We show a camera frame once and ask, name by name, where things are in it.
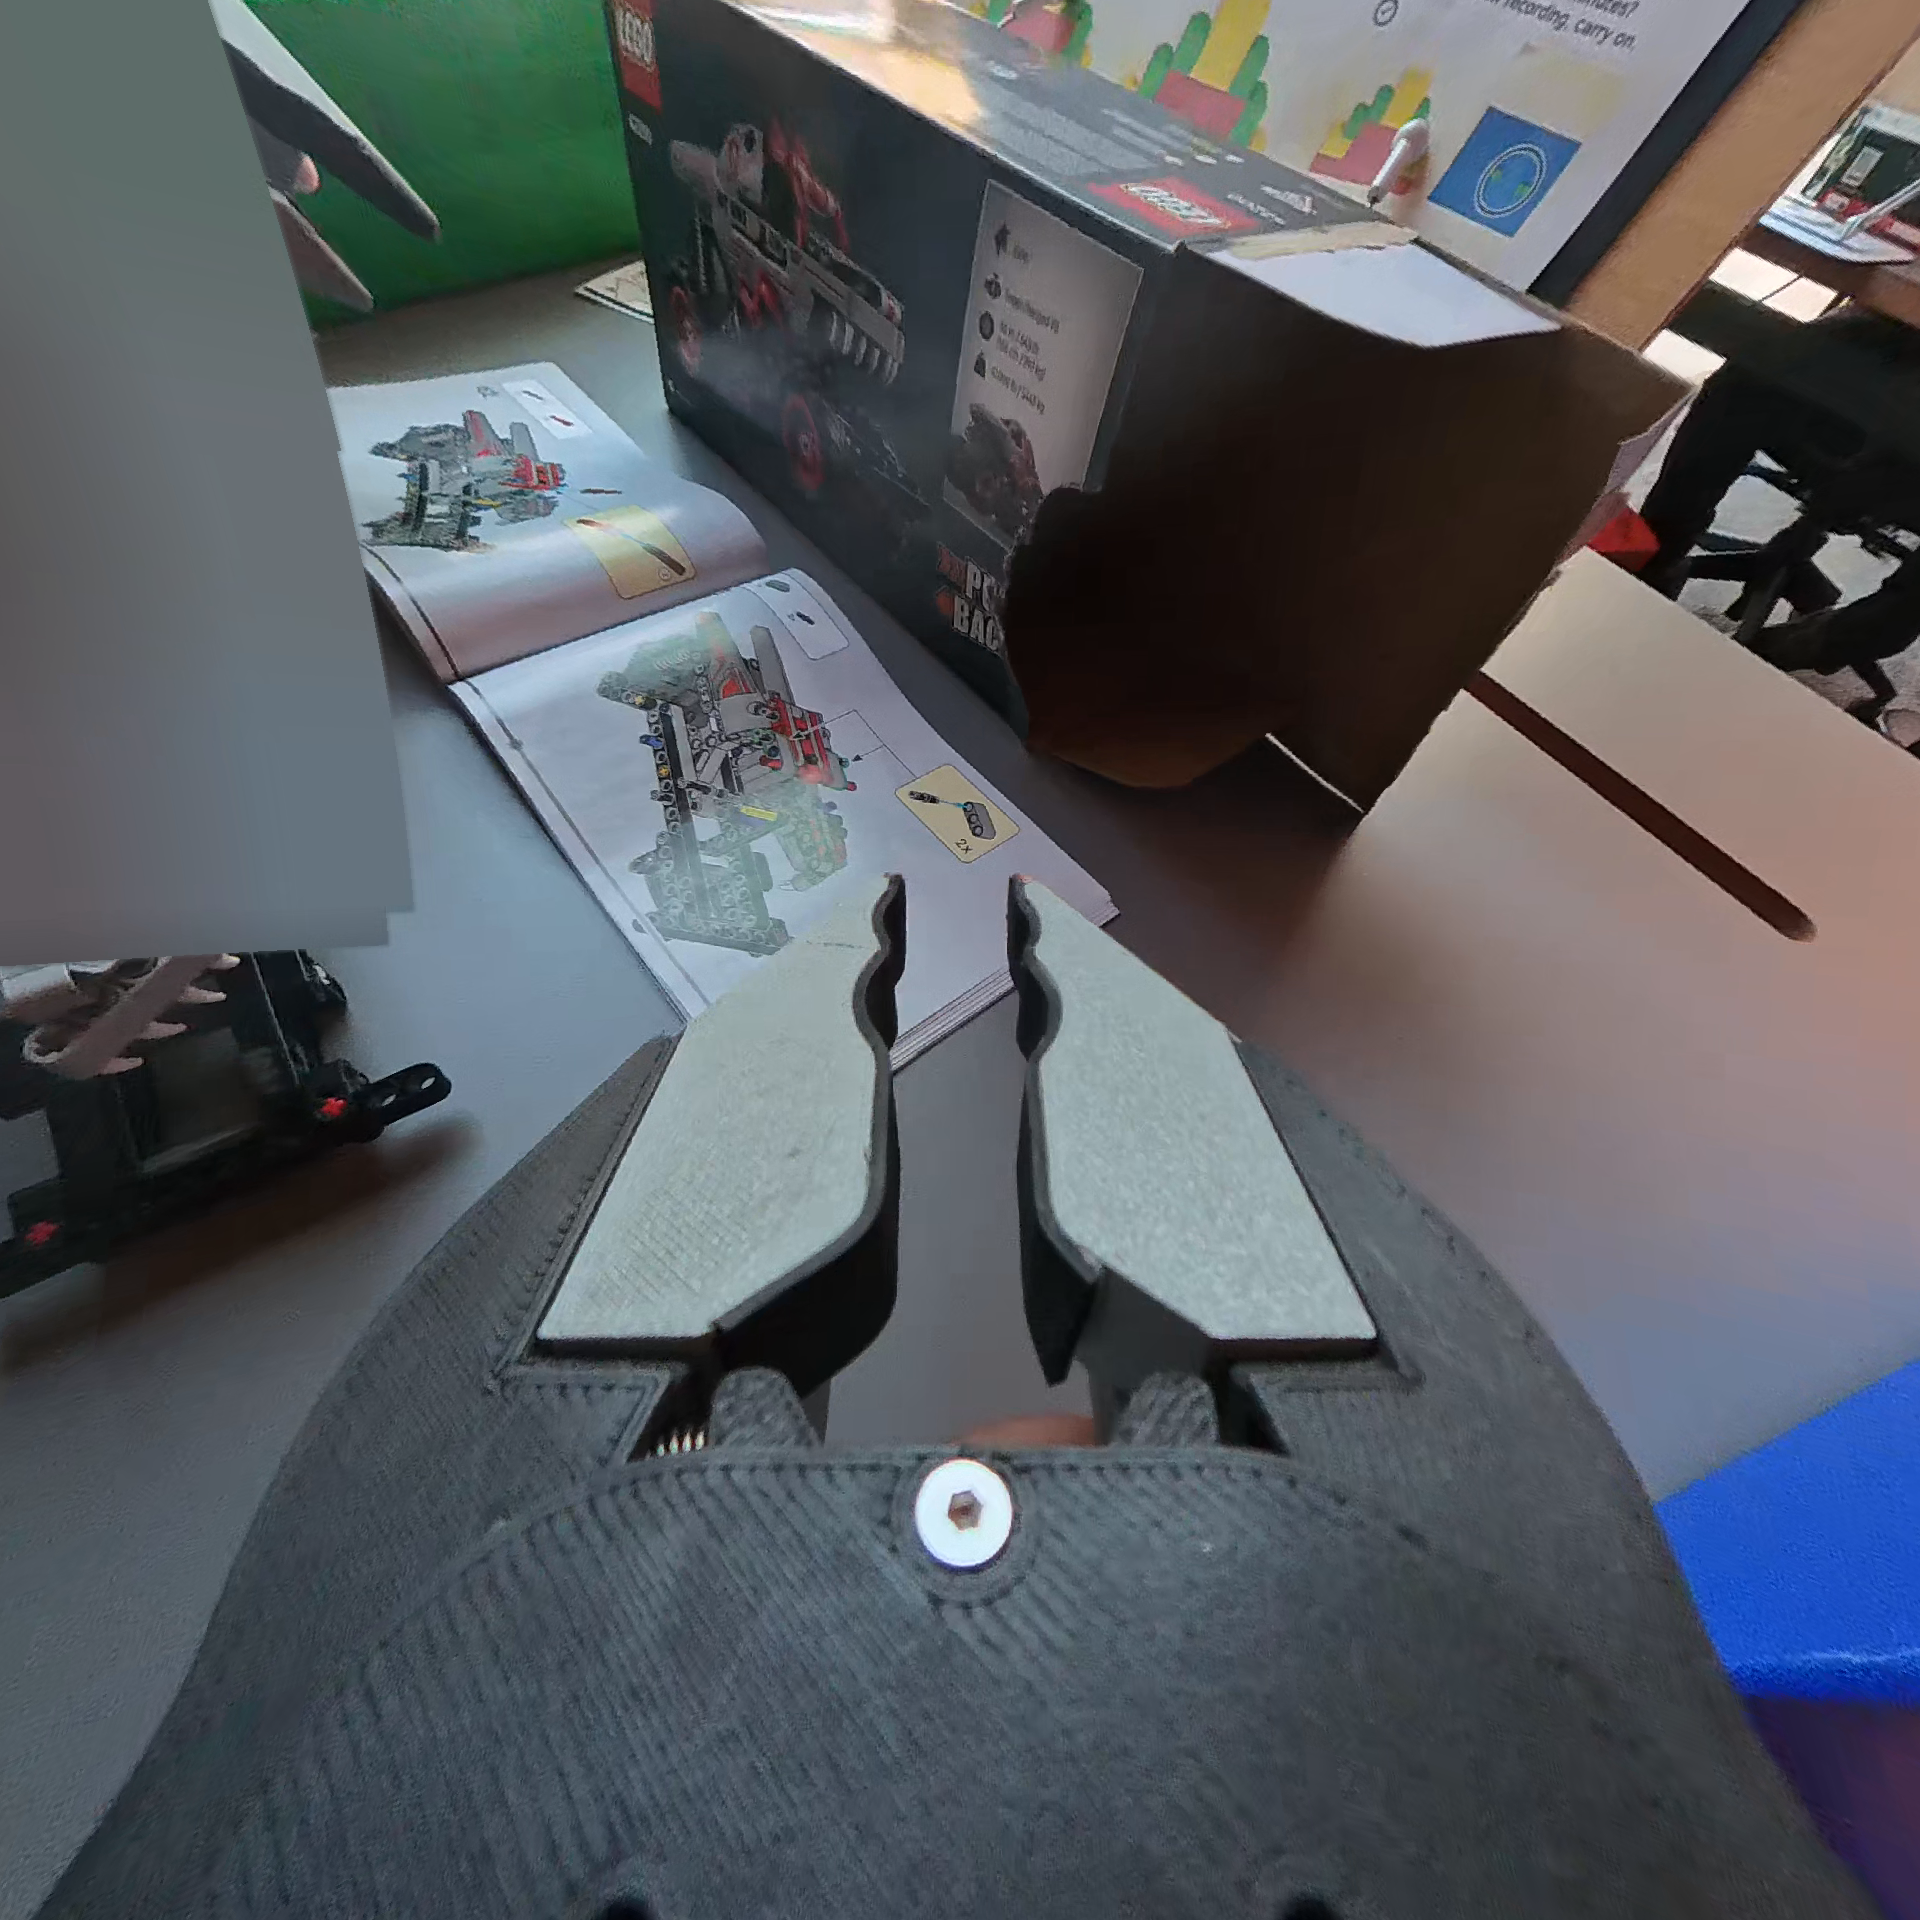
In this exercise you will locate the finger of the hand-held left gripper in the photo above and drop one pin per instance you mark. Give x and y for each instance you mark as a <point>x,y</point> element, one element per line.
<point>322,128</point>
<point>327,255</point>

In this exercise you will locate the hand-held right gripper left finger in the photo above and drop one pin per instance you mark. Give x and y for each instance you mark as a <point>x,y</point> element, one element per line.
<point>734,1155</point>

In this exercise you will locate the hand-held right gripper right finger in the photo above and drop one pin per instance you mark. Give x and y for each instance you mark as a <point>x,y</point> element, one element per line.
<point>1184,1172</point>

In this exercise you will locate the grey black lego truck model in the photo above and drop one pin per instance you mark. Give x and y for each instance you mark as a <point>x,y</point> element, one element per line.
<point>180,1095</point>

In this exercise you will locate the open lego instruction booklet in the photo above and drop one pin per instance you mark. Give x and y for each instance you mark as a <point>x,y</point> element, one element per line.
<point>630,646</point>

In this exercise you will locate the black lego set box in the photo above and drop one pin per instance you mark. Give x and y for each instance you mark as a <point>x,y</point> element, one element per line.
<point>1049,375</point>

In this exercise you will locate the green plastic bin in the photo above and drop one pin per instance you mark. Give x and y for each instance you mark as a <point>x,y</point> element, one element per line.
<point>481,135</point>

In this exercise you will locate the printed paper sheet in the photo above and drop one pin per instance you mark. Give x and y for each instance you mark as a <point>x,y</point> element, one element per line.
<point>617,289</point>

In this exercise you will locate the blue plastic bin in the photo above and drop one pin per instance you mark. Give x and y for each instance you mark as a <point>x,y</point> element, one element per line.
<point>1800,1516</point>

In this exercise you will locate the black office chair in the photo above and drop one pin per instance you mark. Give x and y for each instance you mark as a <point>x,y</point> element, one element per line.
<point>1785,481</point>

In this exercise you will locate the printed task instruction sheet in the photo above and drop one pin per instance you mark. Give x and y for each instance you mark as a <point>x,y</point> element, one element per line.
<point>1500,91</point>

